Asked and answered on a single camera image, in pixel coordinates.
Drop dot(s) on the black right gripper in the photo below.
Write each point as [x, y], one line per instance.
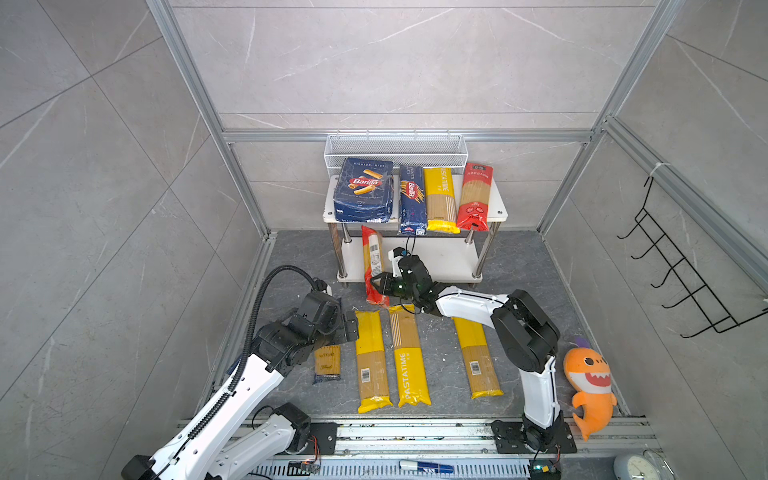
[385, 286]

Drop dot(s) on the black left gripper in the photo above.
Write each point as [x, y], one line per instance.
[342, 333]

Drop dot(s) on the red label spaghetti bag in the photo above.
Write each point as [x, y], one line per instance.
[373, 265]

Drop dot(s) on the blue Barilla spaghetti bag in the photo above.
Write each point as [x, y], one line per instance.
[413, 208]

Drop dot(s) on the red spaghetti bag with window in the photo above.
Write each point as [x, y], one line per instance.
[475, 197]

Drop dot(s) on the blue Barilla pasta box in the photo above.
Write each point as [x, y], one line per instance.
[365, 191]

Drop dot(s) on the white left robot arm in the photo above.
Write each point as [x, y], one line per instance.
[205, 447]

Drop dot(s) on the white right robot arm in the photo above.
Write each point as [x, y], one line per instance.
[527, 334]

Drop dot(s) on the white two-tier shelf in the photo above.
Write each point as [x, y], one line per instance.
[453, 259]

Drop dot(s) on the yellow Pastatime spaghetti bag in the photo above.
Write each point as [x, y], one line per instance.
[411, 374]

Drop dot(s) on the blue white marker pen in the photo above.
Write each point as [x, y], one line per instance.
[426, 467]

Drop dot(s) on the orange shark plush toy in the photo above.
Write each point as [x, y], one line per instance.
[590, 375]

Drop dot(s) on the white alarm clock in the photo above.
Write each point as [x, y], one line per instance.
[645, 466]

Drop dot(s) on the white wire mesh basket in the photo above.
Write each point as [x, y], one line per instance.
[441, 150]

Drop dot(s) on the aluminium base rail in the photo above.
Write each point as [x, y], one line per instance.
[477, 448]

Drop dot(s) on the black wire hook rack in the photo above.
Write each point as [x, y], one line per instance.
[679, 266]

